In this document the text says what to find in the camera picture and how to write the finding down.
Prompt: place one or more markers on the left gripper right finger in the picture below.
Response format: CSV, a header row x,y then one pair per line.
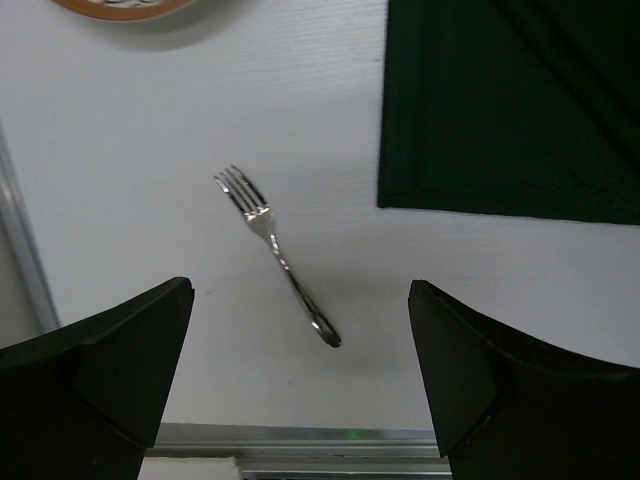
x,y
506,405

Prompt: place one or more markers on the orange patterned plate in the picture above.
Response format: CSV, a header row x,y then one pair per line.
x,y
123,11

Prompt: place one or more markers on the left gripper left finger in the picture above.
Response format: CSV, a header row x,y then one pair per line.
x,y
86,401

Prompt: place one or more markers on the silver fork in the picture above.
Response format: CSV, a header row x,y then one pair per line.
x,y
259,217

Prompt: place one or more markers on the dark green cloth napkin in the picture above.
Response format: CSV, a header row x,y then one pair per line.
x,y
514,108

